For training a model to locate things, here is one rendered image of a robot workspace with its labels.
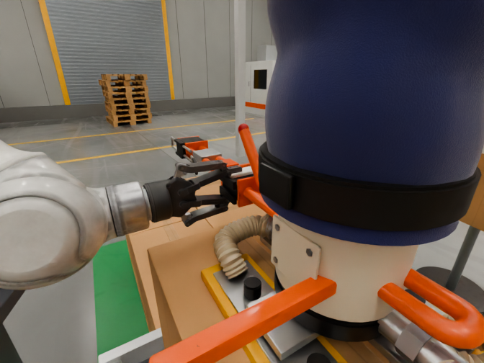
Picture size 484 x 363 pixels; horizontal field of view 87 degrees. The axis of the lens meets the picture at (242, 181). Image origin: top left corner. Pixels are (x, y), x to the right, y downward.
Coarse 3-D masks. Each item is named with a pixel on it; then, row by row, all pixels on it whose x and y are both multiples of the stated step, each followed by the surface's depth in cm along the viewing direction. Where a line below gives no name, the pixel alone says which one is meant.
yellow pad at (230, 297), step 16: (208, 272) 46; (224, 272) 45; (256, 272) 45; (208, 288) 44; (224, 288) 42; (240, 288) 42; (256, 288) 39; (272, 288) 42; (224, 304) 39; (240, 304) 39; (320, 336) 34; (256, 352) 32; (272, 352) 32; (304, 352) 32; (320, 352) 32; (336, 352) 32
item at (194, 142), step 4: (192, 136) 86; (196, 136) 86; (184, 140) 81; (188, 140) 80; (192, 140) 80; (196, 140) 80; (200, 140) 81; (204, 140) 80; (184, 144) 78; (188, 144) 78; (192, 144) 79; (196, 144) 79; (200, 144) 80; (204, 144) 81; (196, 148) 80; (188, 156) 79
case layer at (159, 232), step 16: (208, 192) 175; (192, 208) 154; (240, 208) 154; (256, 208) 154; (160, 224) 138; (176, 224) 138; (192, 224) 138; (208, 224) 138; (224, 224) 138; (128, 240) 148; (144, 240) 125; (160, 240) 125; (144, 256) 113; (144, 272) 104; (144, 288) 97; (144, 304) 125
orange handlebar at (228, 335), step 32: (224, 160) 65; (256, 192) 48; (288, 288) 27; (320, 288) 27; (384, 288) 27; (416, 288) 28; (224, 320) 23; (256, 320) 23; (288, 320) 25; (416, 320) 24; (448, 320) 23; (480, 320) 23; (160, 352) 20; (192, 352) 20; (224, 352) 22
